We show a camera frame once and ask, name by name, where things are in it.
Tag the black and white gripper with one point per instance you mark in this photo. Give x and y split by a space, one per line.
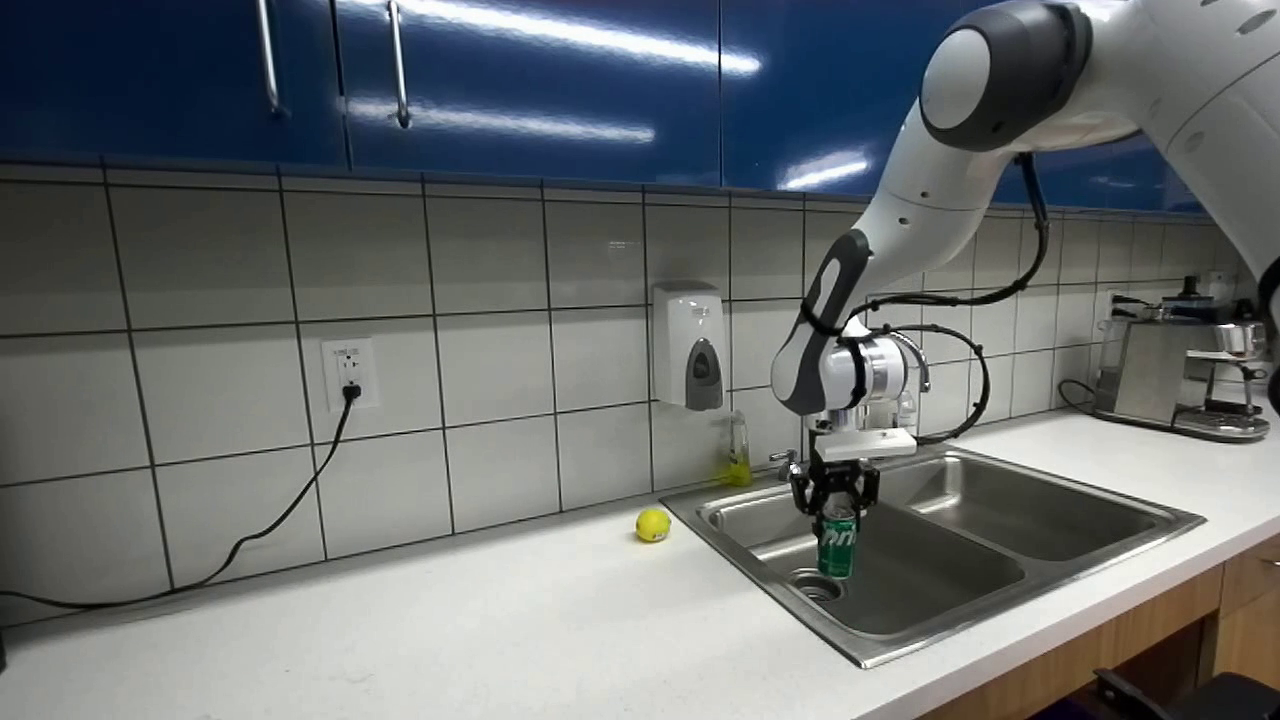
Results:
866 445

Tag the green soda can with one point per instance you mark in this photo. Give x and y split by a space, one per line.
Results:
838 544

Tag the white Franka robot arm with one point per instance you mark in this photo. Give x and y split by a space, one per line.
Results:
1133 65

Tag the stainless steel double sink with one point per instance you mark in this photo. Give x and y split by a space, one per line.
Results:
974 534

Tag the yellow dish soap bottle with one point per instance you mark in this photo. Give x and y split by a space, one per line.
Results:
730 465

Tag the yellow lemon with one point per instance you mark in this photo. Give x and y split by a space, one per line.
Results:
652 526

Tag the silver coffee machine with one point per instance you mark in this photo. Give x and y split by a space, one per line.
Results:
1182 360

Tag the blue cabinet door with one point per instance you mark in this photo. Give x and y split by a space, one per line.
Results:
535 80
815 93
132 80

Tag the wooden base cabinet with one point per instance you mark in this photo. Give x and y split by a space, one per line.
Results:
1244 613

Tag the white wall soap dispenser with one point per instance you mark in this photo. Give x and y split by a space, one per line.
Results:
689 345

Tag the white wall power outlet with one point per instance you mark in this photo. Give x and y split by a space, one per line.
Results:
348 375

